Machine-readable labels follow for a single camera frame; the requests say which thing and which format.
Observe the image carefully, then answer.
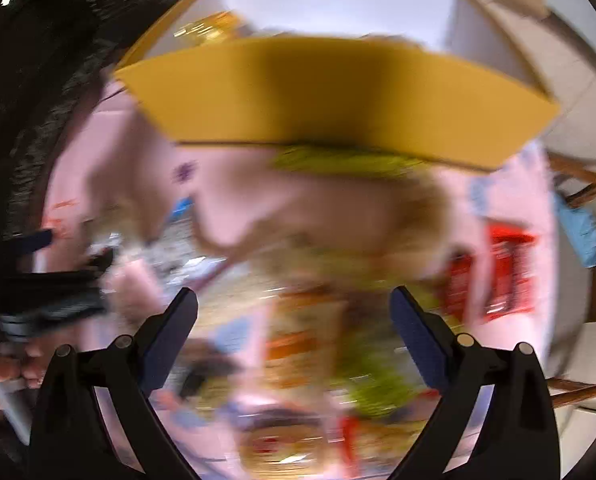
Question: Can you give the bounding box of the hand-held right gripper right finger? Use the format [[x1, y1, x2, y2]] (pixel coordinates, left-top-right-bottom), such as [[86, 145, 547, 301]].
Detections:
[[389, 285, 561, 480]]

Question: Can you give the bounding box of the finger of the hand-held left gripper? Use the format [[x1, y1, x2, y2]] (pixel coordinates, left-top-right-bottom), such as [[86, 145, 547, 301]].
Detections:
[[14, 228, 54, 257], [79, 248, 115, 281]]

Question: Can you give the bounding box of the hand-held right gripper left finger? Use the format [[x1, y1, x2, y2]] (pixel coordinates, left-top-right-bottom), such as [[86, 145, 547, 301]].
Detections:
[[28, 287, 201, 480]]

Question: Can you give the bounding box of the pile of mixed snack packets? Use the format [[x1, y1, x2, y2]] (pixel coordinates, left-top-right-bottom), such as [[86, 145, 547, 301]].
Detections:
[[82, 145, 536, 480]]

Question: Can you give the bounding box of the yellow cardboard box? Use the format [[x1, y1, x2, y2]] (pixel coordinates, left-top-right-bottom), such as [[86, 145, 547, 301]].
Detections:
[[112, 0, 561, 171]]

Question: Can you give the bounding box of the gold foil snack packet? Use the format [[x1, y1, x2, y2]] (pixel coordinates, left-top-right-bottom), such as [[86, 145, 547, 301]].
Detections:
[[174, 11, 241, 43]]

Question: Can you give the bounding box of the person's left hand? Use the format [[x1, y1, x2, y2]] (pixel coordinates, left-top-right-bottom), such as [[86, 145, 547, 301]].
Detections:
[[0, 341, 47, 402]]

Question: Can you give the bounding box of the pink floral blanket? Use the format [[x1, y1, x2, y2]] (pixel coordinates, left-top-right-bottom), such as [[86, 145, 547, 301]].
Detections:
[[42, 85, 559, 480]]

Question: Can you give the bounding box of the dark carved wooden furniture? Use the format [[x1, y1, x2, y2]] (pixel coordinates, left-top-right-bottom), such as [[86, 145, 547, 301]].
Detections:
[[0, 0, 183, 271]]

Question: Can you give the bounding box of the blue cloth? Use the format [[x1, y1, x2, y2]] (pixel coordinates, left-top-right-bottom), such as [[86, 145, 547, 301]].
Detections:
[[553, 195, 596, 269]]

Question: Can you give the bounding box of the wooden armchair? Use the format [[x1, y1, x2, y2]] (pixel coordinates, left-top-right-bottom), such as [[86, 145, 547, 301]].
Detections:
[[543, 150, 596, 416]]

